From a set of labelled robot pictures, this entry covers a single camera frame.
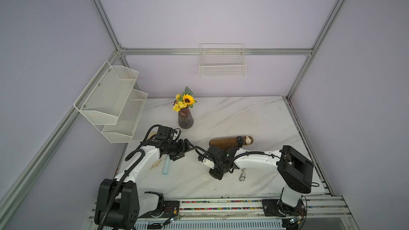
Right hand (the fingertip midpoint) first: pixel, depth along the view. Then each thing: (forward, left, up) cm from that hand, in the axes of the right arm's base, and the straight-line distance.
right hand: (215, 172), depth 85 cm
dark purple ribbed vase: (+29, +17, +10) cm, 35 cm away
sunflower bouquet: (+31, +16, +24) cm, 43 cm away
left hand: (+8, +14, +9) cm, 18 cm away
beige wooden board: (+7, +28, +29) cm, 41 cm away
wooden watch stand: (+14, -8, +8) cm, 18 cm away
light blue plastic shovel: (+2, +28, +1) cm, 28 cm away
